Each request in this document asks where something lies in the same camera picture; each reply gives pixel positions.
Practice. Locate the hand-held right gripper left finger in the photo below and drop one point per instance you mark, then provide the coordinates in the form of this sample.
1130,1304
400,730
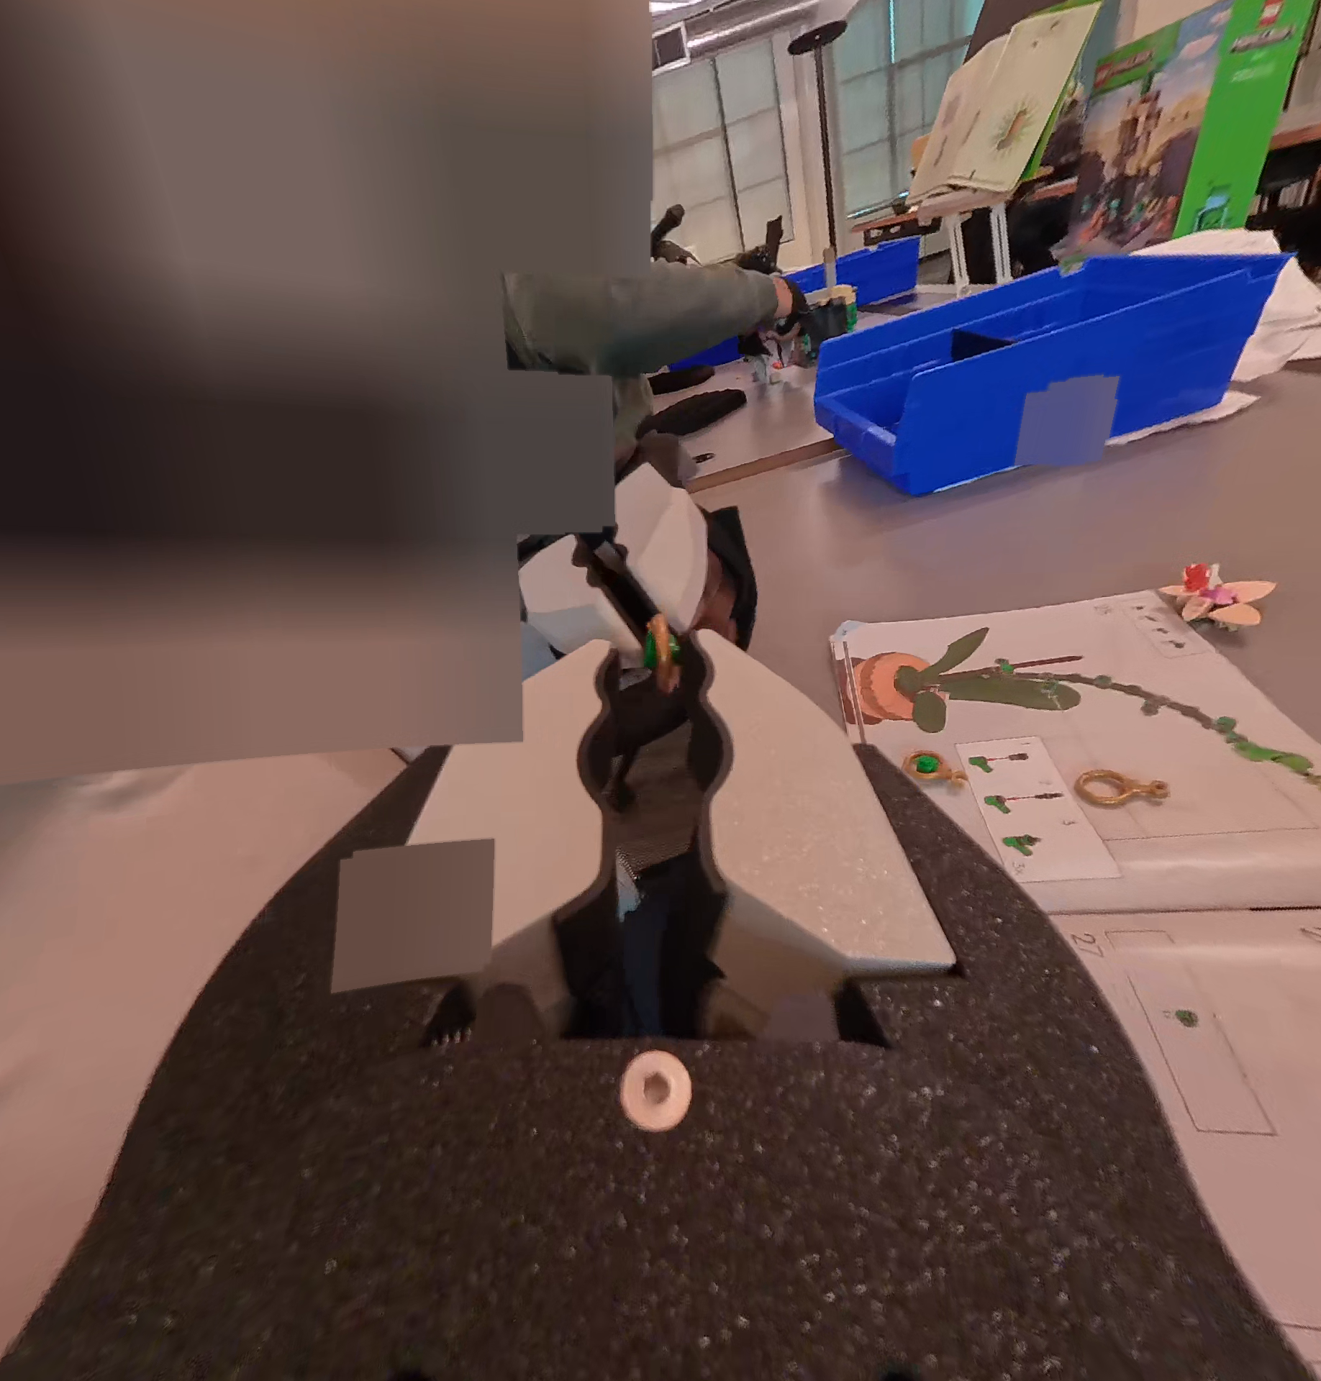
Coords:
530,798

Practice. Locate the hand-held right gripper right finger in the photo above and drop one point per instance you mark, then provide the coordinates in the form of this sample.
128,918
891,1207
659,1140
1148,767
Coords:
801,818

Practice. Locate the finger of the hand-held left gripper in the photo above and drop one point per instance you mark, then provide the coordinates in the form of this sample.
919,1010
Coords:
569,611
662,536

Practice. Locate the another person's forearm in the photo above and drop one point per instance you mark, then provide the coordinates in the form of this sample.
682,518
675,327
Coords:
659,315

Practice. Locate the grey desk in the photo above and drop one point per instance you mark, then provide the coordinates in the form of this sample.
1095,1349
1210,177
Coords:
938,563

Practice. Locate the black oblong pad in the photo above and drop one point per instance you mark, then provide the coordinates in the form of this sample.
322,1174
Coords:
698,410
678,379

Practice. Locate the blue plastic storage bin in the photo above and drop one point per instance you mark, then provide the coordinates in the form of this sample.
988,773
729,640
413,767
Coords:
919,410
876,268

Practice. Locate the black pole lamp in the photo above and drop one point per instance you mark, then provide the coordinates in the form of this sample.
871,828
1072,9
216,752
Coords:
828,161

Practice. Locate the open instruction booklet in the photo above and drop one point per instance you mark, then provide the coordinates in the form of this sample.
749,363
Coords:
1213,863

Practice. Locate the pink brick flower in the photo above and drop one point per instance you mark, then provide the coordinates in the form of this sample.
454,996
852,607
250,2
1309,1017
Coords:
1213,600

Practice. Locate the open illustrated book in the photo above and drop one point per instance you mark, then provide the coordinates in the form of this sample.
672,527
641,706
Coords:
991,121

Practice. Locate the white plastic bag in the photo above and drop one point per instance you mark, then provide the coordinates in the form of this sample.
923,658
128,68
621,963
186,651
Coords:
1305,303

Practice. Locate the green toy set box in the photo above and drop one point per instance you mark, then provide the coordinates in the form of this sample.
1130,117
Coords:
1245,127

